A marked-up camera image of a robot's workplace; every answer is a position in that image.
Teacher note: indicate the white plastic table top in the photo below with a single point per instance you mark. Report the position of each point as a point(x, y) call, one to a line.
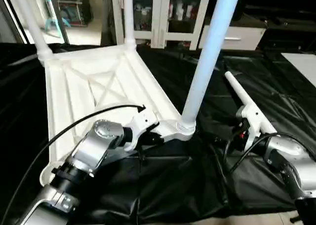
point(94, 81)

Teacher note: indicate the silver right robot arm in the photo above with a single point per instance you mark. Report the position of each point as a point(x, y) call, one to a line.
point(291, 160)

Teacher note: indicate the black mat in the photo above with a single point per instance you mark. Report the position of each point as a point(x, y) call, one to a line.
point(197, 185)

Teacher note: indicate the white flat panel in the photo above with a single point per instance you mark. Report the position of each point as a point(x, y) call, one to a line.
point(301, 67)

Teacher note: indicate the black metal bench leg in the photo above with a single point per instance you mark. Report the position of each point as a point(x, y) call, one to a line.
point(296, 218)

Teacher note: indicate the white drawer unit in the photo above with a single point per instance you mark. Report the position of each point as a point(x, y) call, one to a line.
point(232, 37)

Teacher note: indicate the white glass-door cabinet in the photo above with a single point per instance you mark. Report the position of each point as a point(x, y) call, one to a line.
point(163, 15)

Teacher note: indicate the dark storage box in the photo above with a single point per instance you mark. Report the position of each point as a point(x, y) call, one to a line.
point(74, 10)

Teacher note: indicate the light blue metal frame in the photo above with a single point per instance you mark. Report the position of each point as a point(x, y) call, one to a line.
point(57, 12)

